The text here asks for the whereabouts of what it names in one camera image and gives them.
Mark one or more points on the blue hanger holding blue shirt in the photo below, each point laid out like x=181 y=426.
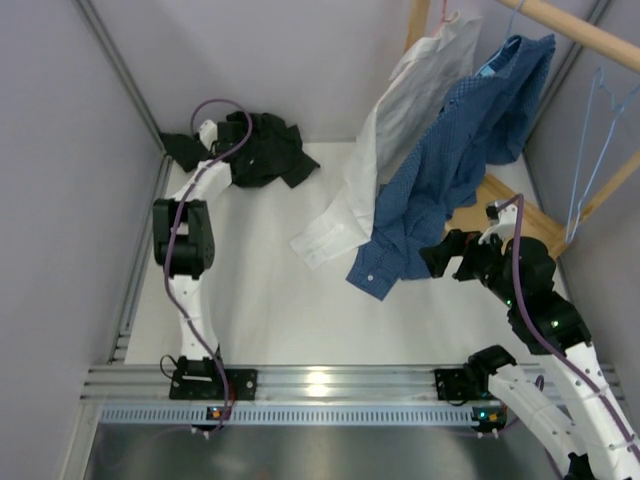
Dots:
x=486 y=68

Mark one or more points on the black pinstripe shirt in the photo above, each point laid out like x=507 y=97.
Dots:
x=269 y=149

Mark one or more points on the pink wire hanger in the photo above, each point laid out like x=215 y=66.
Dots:
x=446 y=17

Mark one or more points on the aluminium mounting rail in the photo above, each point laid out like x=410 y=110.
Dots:
x=414 y=384

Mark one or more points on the white shirt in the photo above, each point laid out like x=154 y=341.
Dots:
x=411 y=102

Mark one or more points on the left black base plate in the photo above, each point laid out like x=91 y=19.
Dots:
x=212 y=384

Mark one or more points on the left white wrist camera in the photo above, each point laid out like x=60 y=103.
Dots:
x=207 y=134

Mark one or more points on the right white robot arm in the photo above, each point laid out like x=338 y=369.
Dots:
x=587 y=434

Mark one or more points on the blue checked shirt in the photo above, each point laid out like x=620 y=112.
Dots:
x=484 y=120

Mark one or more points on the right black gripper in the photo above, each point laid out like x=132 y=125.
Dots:
x=457 y=243

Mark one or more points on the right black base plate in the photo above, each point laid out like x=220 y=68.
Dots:
x=456 y=385

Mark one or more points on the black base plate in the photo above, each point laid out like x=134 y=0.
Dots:
x=212 y=384
x=456 y=385

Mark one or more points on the grey slotted cable duct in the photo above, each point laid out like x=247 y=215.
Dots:
x=271 y=415

